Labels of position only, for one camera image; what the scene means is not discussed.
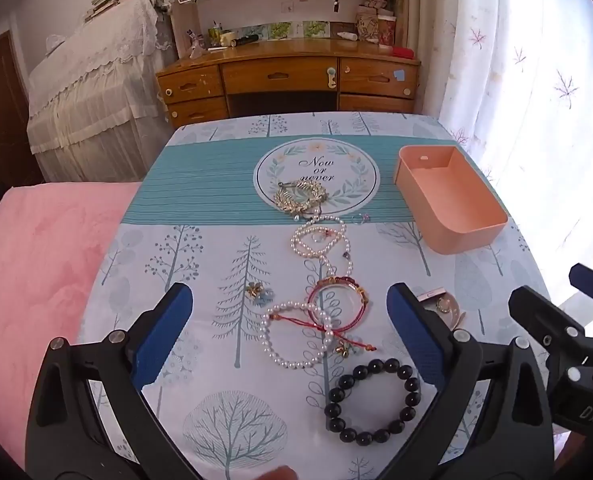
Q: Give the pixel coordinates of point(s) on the gold flower earring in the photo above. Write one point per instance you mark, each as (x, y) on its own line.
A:
(254, 290)
(344, 347)

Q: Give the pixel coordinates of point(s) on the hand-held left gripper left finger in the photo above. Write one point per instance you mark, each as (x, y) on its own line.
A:
(161, 335)

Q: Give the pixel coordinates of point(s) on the white leaf print curtain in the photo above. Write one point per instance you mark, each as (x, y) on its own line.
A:
(536, 100)

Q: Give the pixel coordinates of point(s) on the pink blanket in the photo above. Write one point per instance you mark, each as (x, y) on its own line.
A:
(41, 270)

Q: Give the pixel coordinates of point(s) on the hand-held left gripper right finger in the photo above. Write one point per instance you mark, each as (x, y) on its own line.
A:
(419, 335)

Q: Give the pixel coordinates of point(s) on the tree print tablecloth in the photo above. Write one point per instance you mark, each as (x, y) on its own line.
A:
(186, 260)

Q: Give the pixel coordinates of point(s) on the pink plastic box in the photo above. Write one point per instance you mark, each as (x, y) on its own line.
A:
(451, 200)

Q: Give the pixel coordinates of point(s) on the wooden desk with drawers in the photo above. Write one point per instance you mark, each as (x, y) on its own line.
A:
(276, 72)

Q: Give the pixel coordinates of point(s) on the patterned jar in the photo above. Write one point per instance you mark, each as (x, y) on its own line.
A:
(365, 26)

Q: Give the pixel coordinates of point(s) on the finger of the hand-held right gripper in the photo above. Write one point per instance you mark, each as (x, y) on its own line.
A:
(541, 315)
(589, 280)

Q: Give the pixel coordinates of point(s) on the black flashlight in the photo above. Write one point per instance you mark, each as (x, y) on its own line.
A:
(246, 40)

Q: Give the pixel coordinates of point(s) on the red and white cup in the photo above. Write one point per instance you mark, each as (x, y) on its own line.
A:
(386, 30)

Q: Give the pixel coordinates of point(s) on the small red case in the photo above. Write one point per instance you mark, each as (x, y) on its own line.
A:
(403, 52)

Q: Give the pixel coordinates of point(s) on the white tube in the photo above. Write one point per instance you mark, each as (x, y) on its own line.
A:
(349, 36)

